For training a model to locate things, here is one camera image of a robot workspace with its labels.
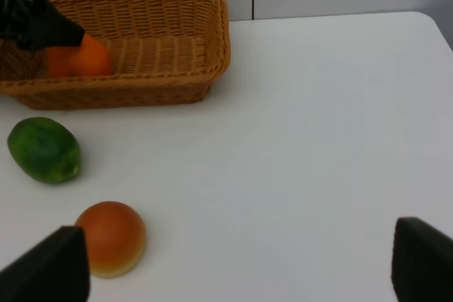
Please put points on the red yellow peach half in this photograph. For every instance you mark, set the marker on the red yellow peach half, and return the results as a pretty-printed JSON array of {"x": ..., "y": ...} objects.
[{"x": 116, "y": 238}]

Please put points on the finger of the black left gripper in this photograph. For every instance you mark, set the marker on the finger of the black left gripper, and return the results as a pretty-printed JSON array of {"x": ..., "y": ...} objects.
[{"x": 47, "y": 27}]

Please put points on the orange wicker basket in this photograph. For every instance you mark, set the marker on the orange wicker basket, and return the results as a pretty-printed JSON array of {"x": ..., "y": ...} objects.
[{"x": 164, "y": 52}]

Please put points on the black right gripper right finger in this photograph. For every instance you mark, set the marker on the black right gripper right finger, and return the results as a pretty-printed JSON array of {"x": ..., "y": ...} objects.
[{"x": 421, "y": 267}]

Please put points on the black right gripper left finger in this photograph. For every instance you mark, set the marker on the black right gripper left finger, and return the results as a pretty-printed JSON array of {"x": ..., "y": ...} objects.
[{"x": 56, "y": 269}]

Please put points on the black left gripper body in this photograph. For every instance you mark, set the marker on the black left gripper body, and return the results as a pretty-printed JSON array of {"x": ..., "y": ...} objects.
[{"x": 17, "y": 22}]

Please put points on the orange mandarin fruit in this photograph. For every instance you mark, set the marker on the orange mandarin fruit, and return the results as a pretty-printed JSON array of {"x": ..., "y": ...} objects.
[{"x": 91, "y": 58}]

